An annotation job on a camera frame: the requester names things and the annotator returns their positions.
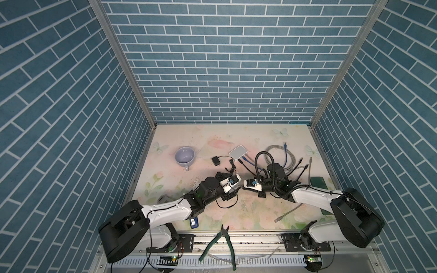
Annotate black power adapter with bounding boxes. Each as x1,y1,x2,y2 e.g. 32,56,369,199
215,172,229,182
211,157,221,166

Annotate blue ethernet cable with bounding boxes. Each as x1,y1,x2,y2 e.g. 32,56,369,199
241,142,288,171

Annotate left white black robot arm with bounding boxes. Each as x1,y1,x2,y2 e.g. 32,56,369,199
99,175,242,263

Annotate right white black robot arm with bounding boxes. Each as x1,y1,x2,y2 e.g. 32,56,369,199
261,163,385,251

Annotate blue black handheld tool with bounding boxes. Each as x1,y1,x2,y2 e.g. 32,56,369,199
190,216,199,229

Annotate lavender ceramic cup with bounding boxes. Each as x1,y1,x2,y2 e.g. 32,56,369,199
175,147,195,171

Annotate grey white tape dispenser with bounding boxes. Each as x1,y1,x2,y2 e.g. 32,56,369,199
157,195,175,204

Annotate right controller board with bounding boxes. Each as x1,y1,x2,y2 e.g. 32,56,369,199
304,254,323,267

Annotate controller board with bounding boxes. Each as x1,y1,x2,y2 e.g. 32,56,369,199
304,254,323,267
156,256,179,273

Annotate left controller board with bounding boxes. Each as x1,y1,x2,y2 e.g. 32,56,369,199
156,256,179,273

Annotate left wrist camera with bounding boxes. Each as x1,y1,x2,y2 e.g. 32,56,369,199
220,174,242,189

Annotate green handled pliers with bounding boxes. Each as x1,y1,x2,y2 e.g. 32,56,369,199
198,225,237,272

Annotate coiled grey ethernet cable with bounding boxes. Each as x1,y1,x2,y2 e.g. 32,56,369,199
264,144,297,173

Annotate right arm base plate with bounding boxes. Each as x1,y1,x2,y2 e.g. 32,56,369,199
281,233,331,252

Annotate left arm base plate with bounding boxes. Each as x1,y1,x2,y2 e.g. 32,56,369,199
147,234,195,253

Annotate aluminium front rail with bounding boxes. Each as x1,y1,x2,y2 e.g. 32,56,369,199
90,231,389,273

